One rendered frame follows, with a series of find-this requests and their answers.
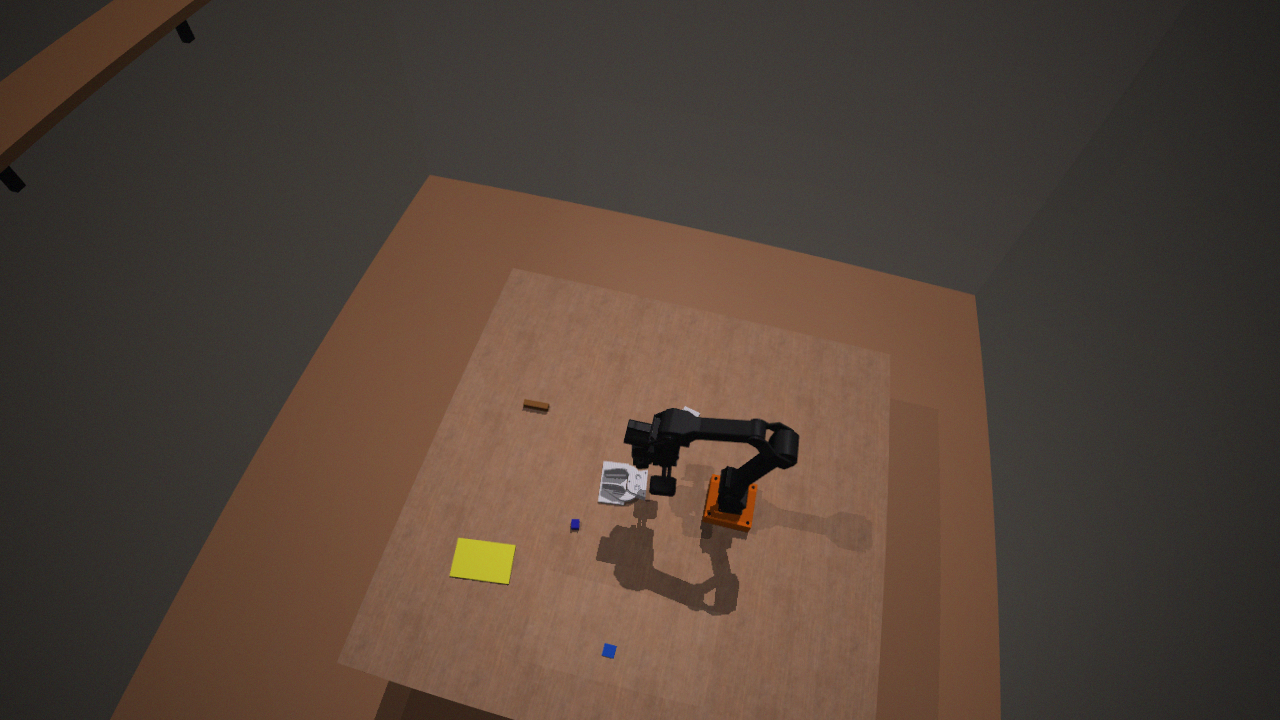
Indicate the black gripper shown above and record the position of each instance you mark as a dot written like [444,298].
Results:
[664,485]

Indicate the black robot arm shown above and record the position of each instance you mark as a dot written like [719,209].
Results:
[675,428]

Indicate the yellow flat rectangular plate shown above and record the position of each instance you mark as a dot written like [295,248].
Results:
[483,560]

